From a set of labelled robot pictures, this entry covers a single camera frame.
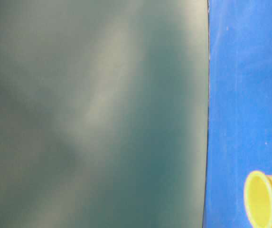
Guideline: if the blue cloth table cover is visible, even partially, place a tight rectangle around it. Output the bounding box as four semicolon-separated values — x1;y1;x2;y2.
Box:
203;0;272;228

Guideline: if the yellow plastic cup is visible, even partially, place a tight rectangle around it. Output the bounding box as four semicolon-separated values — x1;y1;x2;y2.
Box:
244;171;272;228

